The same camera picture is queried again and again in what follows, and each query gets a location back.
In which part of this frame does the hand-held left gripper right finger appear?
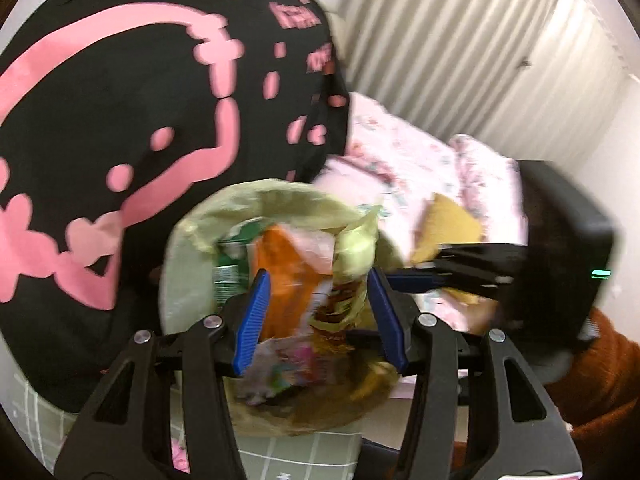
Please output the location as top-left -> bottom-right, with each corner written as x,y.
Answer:
367,267 -> 582,480

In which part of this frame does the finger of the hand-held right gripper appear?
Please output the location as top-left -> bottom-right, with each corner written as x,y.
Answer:
389,243 -> 527,302
345,328 -> 387,350

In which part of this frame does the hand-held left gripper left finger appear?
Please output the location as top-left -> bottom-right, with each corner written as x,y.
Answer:
54,269 -> 272,480

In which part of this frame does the yellow red-print snack packet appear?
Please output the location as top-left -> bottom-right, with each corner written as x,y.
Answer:
307,240 -> 381,356

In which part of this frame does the pink snack wrapper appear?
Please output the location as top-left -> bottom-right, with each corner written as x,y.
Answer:
240,340 -> 331,406

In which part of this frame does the orange snack packet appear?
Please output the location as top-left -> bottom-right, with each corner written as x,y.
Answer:
252,225 -> 336,341

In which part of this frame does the green snack packet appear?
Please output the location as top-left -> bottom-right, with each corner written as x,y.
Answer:
212,219 -> 271,306

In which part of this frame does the yellow-green plastic bag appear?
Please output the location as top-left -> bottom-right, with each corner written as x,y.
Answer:
160,180 -> 406,436

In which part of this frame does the pale pink plastic wrapper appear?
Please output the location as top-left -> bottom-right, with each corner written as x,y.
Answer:
292,227 -> 337,273

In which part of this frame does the person's right forearm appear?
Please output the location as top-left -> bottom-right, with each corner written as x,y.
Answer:
545,307 -> 640,480

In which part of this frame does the yellow cushion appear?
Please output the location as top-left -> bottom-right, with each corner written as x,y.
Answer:
411,191 -> 485,307

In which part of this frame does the pink floral blanket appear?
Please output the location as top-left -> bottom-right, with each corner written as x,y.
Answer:
312,91 -> 531,333

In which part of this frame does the white pleated curtain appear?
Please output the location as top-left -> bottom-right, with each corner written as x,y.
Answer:
337,0 -> 628,163

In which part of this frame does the black pink-print garment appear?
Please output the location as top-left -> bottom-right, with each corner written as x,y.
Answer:
0,0 -> 351,413

